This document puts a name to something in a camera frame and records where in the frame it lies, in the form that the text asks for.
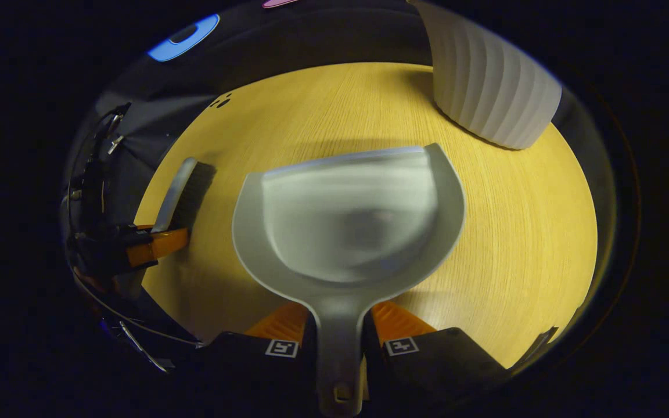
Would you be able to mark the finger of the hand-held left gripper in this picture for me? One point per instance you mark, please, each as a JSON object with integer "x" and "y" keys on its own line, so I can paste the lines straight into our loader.
{"x": 157, "y": 245}

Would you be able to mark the white clip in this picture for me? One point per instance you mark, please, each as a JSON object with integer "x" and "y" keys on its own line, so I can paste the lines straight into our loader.
{"x": 115, "y": 143}

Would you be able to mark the wooden desktop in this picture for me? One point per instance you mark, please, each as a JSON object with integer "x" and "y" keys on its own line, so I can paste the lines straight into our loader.
{"x": 514, "y": 232}

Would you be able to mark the white dustpan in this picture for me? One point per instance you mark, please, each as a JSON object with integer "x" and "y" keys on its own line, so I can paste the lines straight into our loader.
{"x": 346, "y": 226}

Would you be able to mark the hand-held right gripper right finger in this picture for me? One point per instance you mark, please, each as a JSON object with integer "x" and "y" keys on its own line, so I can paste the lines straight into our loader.
{"x": 433, "y": 371}

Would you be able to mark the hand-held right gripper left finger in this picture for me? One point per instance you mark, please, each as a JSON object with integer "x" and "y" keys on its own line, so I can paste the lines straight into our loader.
{"x": 247, "y": 371}

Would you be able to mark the small white broom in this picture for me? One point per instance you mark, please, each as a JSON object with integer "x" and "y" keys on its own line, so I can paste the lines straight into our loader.
{"x": 173, "y": 194}

